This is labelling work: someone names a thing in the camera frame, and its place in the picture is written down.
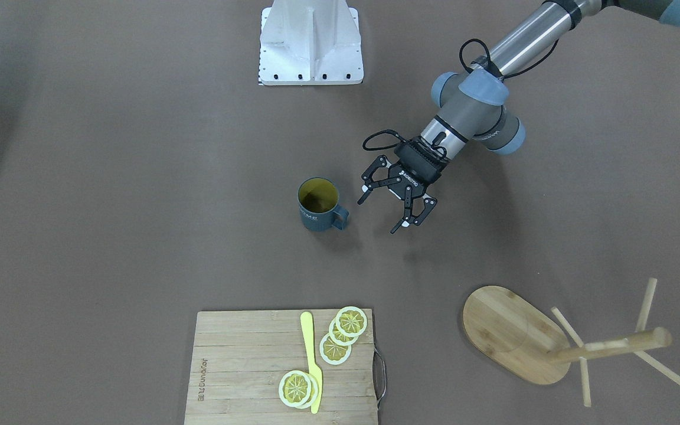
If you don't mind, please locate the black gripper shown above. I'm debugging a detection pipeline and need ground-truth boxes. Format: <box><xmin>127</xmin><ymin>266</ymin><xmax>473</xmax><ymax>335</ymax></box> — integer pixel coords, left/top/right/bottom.
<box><xmin>357</xmin><ymin>137</ymin><xmax>450</xmax><ymax>234</ymax></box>

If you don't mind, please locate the blue mug yellow inside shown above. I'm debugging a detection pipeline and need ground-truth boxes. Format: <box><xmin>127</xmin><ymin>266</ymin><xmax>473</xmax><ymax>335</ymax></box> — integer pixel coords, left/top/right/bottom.
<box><xmin>297</xmin><ymin>176</ymin><xmax>350</xmax><ymax>232</ymax></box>

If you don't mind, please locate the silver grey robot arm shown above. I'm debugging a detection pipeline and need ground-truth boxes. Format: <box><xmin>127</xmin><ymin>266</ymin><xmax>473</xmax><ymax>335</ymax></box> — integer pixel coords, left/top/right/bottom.
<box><xmin>359</xmin><ymin>1</ymin><xmax>680</xmax><ymax>231</ymax></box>

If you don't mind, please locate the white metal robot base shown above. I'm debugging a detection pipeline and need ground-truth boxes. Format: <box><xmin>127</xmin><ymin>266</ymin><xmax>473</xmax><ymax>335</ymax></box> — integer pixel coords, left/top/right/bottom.
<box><xmin>257</xmin><ymin>1</ymin><xmax>364</xmax><ymax>86</ymax></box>

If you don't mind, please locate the wooden cup storage rack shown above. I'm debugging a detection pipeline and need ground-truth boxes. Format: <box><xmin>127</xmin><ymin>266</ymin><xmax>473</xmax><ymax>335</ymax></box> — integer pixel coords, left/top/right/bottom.
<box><xmin>462</xmin><ymin>277</ymin><xmax>680</xmax><ymax>408</ymax></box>

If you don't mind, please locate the upper lemon slice of row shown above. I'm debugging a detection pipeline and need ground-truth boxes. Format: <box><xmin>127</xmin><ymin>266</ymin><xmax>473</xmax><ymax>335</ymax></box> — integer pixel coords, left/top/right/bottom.
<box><xmin>335</xmin><ymin>306</ymin><xmax>369</xmax><ymax>338</ymax></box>

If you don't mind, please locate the middle lemon slice of row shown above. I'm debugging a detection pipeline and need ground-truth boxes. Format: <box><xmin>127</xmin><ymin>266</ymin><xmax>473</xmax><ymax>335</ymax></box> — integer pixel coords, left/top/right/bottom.
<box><xmin>328</xmin><ymin>318</ymin><xmax>359</xmax><ymax>346</ymax></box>

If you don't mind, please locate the yellow plastic knife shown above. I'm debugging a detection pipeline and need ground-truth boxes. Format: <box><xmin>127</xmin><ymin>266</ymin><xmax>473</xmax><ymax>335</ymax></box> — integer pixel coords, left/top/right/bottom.
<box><xmin>300</xmin><ymin>311</ymin><xmax>323</xmax><ymax>414</ymax></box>

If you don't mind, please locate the lemon slice beside knife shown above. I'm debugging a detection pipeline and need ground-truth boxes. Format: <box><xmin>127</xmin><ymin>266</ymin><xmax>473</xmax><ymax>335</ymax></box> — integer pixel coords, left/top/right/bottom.
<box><xmin>278</xmin><ymin>370</ymin><xmax>314</xmax><ymax>408</ymax></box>

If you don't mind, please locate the lemon slice under knife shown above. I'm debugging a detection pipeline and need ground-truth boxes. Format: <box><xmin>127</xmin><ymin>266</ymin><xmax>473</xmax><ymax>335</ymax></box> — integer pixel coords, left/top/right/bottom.
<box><xmin>296</xmin><ymin>373</ymin><xmax>319</xmax><ymax>409</ymax></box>

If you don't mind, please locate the bamboo cutting board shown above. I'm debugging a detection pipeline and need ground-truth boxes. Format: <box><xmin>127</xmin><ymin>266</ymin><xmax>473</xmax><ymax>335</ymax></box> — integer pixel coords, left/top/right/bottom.
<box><xmin>184</xmin><ymin>308</ymin><xmax>386</xmax><ymax>424</ymax></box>

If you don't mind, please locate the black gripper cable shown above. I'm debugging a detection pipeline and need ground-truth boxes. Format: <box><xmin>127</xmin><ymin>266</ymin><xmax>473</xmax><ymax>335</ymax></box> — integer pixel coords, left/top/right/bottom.
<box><xmin>362</xmin><ymin>129</ymin><xmax>411</xmax><ymax>153</ymax></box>

